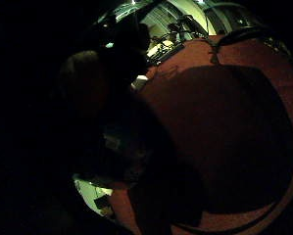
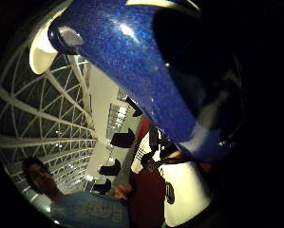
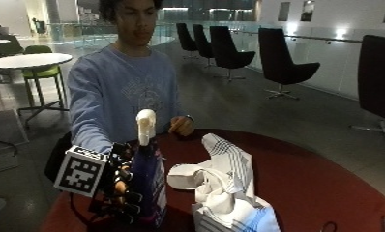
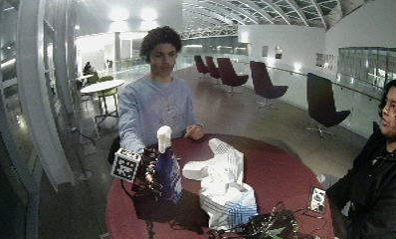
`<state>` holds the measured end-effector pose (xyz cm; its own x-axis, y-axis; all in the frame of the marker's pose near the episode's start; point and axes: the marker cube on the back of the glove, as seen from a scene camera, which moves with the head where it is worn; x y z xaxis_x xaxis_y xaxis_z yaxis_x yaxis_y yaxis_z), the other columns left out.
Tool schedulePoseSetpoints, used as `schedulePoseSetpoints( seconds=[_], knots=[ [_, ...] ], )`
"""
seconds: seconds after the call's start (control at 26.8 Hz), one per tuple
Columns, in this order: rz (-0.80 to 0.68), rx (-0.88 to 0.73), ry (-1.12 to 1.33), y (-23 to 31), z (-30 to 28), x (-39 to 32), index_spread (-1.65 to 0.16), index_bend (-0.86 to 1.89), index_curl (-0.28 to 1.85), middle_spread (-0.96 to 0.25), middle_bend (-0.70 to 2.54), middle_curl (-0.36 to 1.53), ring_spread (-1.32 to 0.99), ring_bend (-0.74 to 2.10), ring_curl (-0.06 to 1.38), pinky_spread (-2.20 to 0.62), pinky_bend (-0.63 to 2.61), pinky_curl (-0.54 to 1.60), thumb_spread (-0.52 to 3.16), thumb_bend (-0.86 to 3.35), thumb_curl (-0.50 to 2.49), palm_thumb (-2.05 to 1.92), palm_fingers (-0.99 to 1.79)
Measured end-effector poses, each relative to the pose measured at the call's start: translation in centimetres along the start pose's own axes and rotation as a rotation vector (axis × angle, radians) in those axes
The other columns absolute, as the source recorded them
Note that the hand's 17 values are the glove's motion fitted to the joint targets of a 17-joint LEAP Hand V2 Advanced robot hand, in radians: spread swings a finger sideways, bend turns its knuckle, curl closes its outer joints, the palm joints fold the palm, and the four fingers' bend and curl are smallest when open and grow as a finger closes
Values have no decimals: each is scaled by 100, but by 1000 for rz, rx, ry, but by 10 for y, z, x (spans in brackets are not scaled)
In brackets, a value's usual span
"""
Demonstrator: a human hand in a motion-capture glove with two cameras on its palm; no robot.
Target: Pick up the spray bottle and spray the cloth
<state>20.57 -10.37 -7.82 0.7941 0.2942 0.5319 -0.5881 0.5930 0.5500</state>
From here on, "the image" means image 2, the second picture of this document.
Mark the black chair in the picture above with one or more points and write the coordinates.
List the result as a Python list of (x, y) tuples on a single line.
[(123, 139), (134, 107), (110, 170), (102, 187)]

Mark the black round disc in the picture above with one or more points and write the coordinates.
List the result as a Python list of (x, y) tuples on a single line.
[(169, 193)]

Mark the person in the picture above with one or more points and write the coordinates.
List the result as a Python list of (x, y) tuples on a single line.
[(84, 210)]

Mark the black camera stand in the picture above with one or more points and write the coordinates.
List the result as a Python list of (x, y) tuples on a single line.
[(154, 153)]

